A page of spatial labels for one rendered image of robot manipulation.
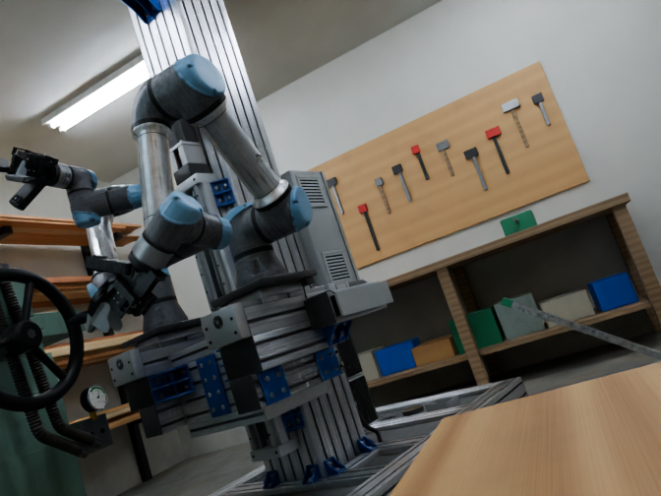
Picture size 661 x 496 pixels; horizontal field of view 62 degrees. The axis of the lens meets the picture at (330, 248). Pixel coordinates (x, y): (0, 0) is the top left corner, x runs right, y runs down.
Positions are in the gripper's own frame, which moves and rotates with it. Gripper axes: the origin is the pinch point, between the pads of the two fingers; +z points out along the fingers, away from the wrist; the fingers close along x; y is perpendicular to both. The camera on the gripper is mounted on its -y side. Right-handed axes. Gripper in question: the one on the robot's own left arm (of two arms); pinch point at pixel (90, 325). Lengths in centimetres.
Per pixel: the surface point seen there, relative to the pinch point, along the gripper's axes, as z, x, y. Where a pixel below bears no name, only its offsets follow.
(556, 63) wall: -182, 311, -19
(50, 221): 117, 203, -208
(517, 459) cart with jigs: -59, -61, 66
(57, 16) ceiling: -15, 129, -210
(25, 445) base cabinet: 30.3, -2.2, 5.0
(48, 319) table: 16.6, 11.8, -18.6
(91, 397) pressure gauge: 22.1, 12.7, 3.3
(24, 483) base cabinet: 33.9, -4.7, 11.6
